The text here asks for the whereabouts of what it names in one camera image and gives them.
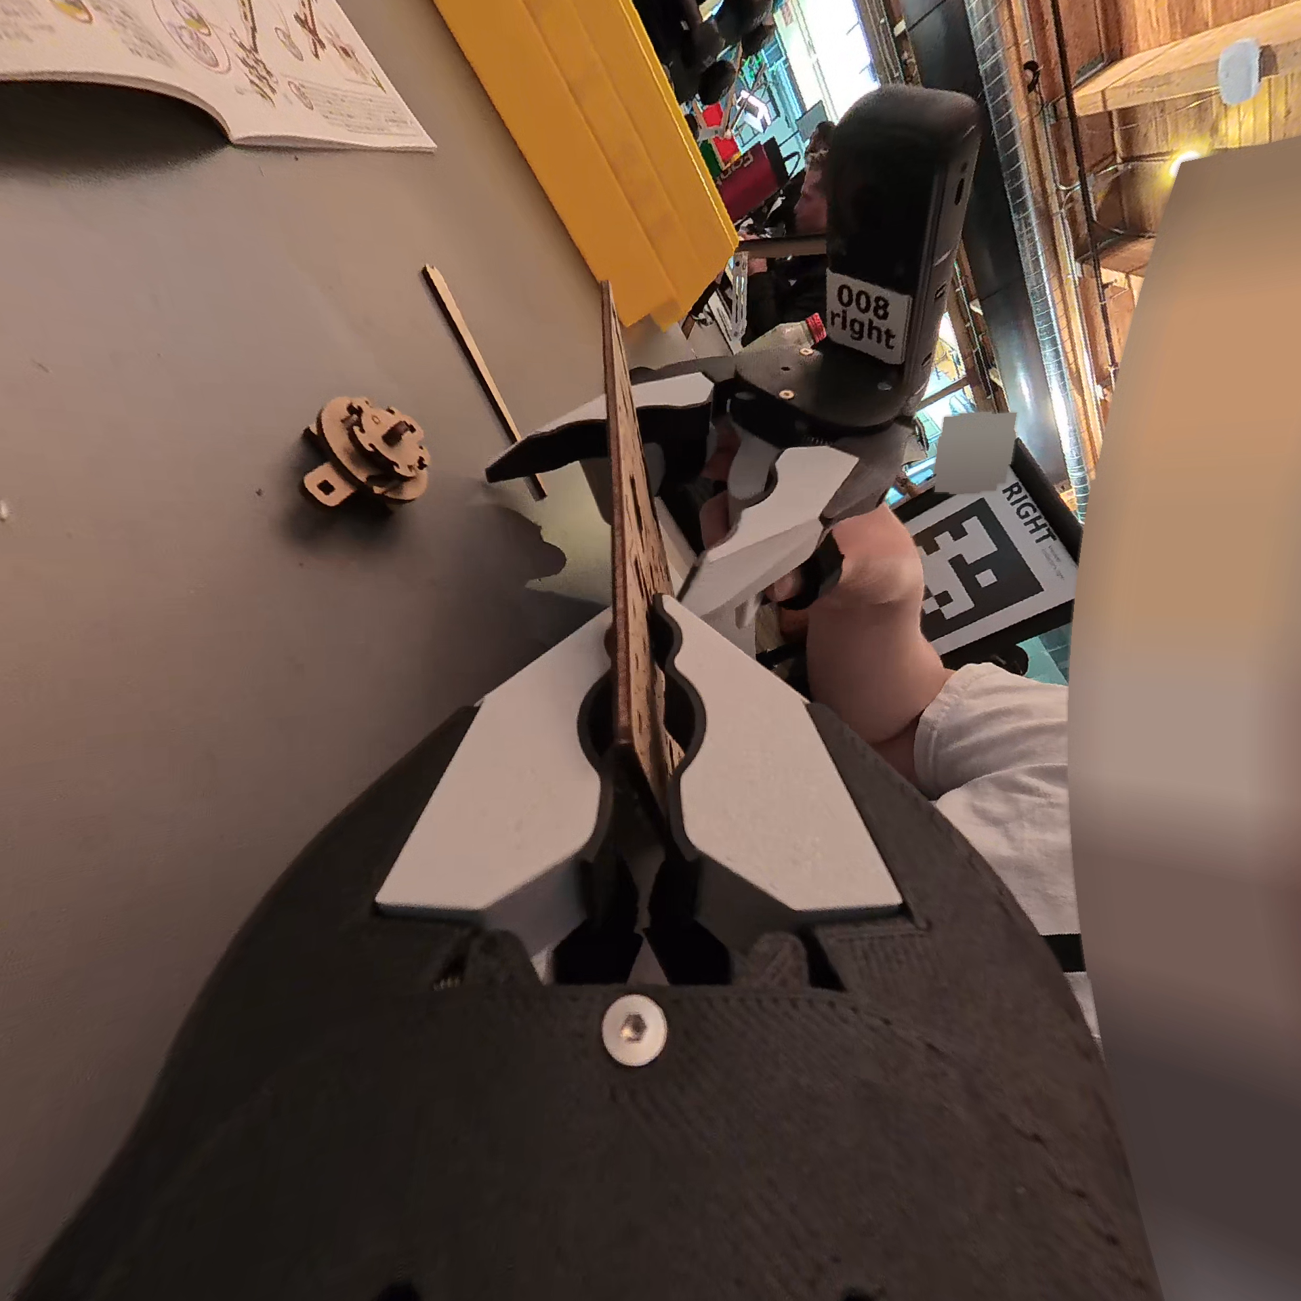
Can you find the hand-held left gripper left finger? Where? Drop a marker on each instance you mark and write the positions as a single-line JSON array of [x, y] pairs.
[[488, 813]]

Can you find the printed instruction booklet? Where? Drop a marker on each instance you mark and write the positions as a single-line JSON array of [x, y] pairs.
[[203, 71]]

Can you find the round wooden model assembly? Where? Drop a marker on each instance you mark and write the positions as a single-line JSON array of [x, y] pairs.
[[371, 453]]

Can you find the black framed marker card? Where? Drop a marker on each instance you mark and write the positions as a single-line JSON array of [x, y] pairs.
[[996, 570]]

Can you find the yellow plastic bin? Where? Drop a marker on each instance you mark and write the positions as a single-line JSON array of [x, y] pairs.
[[599, 132]]

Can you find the person's right hand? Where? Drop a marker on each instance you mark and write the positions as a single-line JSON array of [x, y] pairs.
[[883, 570]]

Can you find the thin wooden strip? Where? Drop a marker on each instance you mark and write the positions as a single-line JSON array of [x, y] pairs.
[[477, 366]]

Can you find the person's right forearm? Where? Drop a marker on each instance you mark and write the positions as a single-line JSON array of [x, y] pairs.
[[874, 701]]

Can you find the white ceiling device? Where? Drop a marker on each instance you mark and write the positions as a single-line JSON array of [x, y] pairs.
[[1237, 74]]

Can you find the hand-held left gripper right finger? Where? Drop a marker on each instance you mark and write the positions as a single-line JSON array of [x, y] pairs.
[[782, 803]]

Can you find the wooden ceiling beam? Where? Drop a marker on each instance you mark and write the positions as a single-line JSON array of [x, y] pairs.
[[1188, 61]]

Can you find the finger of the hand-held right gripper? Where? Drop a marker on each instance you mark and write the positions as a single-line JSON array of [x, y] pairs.
[[676, 389], [752, 559]]

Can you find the laser-cut wooden parts sheet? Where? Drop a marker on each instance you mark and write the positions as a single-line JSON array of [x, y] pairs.
[[639, 570]]

